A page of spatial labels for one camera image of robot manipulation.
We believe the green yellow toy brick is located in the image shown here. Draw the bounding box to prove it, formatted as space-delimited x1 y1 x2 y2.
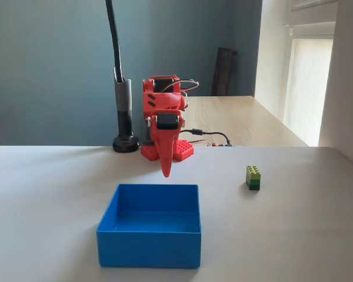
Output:
245 164 262 192

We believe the dark wooden board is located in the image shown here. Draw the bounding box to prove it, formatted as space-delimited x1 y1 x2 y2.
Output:
210 46 237 96

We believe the black round object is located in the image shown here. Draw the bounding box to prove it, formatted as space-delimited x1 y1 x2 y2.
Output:
105 0 141 153

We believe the black power cable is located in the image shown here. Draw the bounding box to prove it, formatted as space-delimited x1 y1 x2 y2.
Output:
179 128 232 147

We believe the white window blind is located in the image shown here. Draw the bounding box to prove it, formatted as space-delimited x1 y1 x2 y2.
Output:
282 20 337 139

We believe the arm servo wire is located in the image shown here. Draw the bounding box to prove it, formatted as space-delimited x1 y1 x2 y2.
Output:
178 78 201 113

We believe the blue box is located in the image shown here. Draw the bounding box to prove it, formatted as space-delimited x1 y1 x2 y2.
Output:
96 183 202 269

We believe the light wooden table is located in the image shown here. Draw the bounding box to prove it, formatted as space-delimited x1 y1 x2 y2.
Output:
179 95 309 147

